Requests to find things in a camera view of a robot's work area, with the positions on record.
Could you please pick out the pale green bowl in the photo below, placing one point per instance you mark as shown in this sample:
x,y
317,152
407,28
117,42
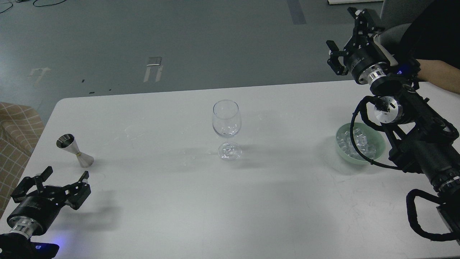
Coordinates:
x,y
378,140

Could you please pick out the person in black shirt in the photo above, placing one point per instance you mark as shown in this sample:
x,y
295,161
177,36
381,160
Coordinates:
x,y
433,40

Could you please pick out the steel double jigger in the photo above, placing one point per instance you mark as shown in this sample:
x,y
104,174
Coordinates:
x,y
68,143

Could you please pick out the beige checked sofa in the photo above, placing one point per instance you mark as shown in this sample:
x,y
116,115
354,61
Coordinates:
x,y
20,130

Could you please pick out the white board edge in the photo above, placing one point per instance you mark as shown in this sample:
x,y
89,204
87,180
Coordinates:
x,y
336,2

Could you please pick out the clear ice cubes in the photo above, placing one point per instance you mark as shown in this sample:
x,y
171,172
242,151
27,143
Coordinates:
x,y
347,143

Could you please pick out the grey office chair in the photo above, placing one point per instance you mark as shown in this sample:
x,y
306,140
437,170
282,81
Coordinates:
x,y
397,16

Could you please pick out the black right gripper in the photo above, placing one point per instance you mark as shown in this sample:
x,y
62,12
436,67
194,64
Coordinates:
x,y
365,59

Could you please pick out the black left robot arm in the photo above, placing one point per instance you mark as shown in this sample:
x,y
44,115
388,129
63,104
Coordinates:
x,y
16,245

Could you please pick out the clear wine glass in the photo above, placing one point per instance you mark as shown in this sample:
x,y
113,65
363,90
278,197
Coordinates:
x,y
227,122

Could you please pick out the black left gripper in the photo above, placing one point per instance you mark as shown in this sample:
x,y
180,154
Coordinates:
x,y
39,205

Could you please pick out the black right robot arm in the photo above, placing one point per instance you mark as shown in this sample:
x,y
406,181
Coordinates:
x,y
421,140

